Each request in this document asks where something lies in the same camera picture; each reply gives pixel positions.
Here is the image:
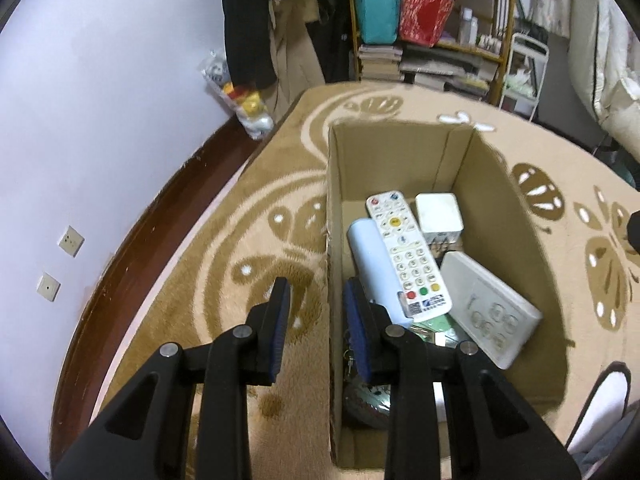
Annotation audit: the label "teal bag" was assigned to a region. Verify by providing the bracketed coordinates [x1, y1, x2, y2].
[355, 0, 400, 46]

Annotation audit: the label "white utility cart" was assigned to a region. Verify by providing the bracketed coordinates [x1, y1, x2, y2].
[499, 32, 549, 122]

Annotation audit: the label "wall socket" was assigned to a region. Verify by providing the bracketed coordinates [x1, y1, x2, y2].
[36, 273, 61, 302]
[58, 226, 85, 258]

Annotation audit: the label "wooden bookshelf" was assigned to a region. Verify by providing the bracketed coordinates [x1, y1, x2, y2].
[347, 0, 519, 106]

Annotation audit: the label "cream duvet on chair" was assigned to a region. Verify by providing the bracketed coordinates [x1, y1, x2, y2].
[568, 0, 639, 158]

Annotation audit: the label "small white square box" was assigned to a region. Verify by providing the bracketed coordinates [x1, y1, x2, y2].
[414, 193, 464, 244]

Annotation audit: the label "wall socket lower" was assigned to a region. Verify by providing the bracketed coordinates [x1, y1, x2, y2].
[36, 273, 61, 302]

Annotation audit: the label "stack of books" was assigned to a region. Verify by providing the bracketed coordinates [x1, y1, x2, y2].
[357, 44, 404, 81]

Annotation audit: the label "white TV remote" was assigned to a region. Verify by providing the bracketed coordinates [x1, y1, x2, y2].
[366, 191, 452, 323]

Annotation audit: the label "keychain bunch with charms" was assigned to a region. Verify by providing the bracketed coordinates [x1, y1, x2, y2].
[343, 347, 390, 430]

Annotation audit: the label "wall socket upper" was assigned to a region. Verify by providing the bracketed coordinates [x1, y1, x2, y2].
[58, 226, 85, 258]

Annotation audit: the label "beige patterned rug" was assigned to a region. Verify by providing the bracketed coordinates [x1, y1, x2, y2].
[103, 84, 639, 479]

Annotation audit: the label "black hanging coat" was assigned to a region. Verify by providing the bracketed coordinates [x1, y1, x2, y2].
[222, 0, 277, 90]

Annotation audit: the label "red gift bag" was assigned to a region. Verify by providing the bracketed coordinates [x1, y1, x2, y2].
[399, 0, 456, 48]

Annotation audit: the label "plastic bag with toys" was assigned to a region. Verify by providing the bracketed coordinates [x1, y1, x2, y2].
[200, 50, 274, 141]

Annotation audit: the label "cardboard box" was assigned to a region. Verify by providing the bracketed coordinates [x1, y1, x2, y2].
[326, 120, 567, 471]

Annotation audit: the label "white button panel box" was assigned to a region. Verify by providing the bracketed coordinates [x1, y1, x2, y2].
[440, 252, 542, 370]

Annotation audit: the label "light blue slim remote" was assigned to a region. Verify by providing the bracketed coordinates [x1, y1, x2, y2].
[346, 218, 412, 328]

